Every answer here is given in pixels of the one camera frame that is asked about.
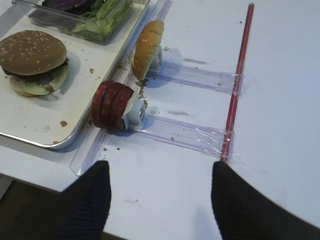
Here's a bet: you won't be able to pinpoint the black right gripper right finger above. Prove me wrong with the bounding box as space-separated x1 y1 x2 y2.
211 161 320 240

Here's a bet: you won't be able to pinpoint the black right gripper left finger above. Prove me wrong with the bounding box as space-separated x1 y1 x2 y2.
53 160 112 240

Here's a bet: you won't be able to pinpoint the sesame top bun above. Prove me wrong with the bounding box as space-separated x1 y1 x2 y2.
0 30 67 75

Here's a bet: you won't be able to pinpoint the red meat patty slices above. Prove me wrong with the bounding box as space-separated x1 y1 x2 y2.
91 80 133 131

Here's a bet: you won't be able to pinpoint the white cheese slice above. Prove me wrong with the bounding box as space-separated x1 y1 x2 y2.
122 85 141 118

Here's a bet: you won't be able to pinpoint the green lettuce in container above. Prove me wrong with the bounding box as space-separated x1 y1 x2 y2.
71 0 133 44

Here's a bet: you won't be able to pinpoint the clear lower right track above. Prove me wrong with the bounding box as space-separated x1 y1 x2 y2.
129 114 234 160

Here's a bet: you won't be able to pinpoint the clear track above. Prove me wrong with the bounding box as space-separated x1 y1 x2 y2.
147 62 243 94
129 114 234 160

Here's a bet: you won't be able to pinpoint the silver metal tray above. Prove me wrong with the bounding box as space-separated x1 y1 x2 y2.
0 0 153 149

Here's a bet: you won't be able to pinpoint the white pusher block lower right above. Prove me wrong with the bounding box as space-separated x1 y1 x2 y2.
123 99 146 130

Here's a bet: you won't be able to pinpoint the clear upper right track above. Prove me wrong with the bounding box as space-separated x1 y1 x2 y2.
147 62 243 94

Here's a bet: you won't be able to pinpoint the bottom bun on tray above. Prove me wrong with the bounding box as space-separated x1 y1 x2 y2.
9 77 55 97

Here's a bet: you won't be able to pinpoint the clear plastic container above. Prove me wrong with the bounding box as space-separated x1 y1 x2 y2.
12 0 149 45

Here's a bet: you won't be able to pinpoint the red plastic rail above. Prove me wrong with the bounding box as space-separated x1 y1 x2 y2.
219 3 255 163

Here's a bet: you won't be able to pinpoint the clear rail right of tray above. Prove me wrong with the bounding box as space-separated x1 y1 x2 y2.
69 0 172 176

